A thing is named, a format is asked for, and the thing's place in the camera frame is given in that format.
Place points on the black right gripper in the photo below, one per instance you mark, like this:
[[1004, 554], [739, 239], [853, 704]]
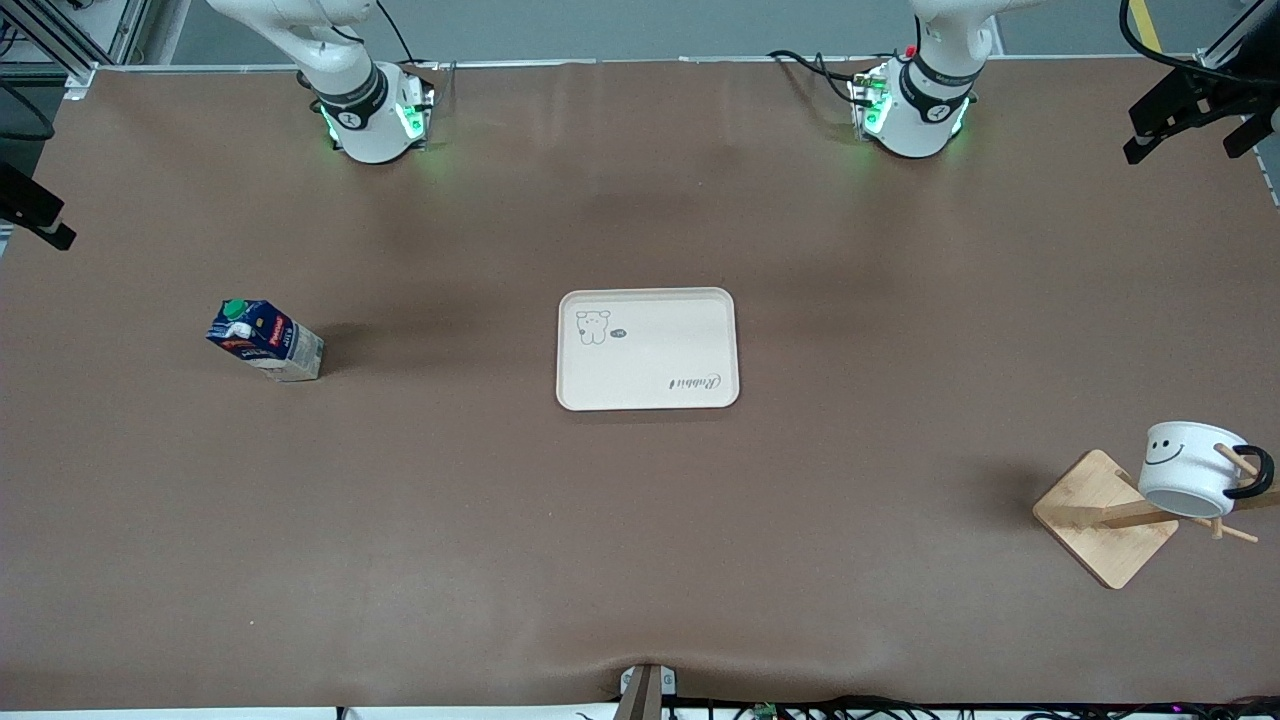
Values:
[[14, 193]]

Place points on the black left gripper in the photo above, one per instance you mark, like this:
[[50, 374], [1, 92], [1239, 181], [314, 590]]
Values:
[[1216, 87]]

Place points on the blue milk carton green cap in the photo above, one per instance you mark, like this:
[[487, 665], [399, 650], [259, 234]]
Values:
[[262, 340]]

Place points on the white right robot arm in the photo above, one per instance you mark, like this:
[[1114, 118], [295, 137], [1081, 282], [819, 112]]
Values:
[[355, 110]]

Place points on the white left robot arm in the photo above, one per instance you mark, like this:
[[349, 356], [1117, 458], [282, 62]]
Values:
[[925, 110]]

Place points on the wooden mug rack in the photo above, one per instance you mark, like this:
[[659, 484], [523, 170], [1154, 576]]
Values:
[[1085, 515]]

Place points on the brown table cover mat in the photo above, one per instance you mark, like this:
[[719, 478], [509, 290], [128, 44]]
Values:
[[400, 500]]

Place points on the cream plastic tray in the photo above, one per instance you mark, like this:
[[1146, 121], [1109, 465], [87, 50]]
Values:
[[650, 360]]

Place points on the aluminium frame profile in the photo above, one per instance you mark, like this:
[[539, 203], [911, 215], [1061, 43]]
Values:
[[60, 45]]

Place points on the metal clamp bracket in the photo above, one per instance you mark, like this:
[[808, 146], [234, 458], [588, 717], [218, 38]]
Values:
[[646, 688]]

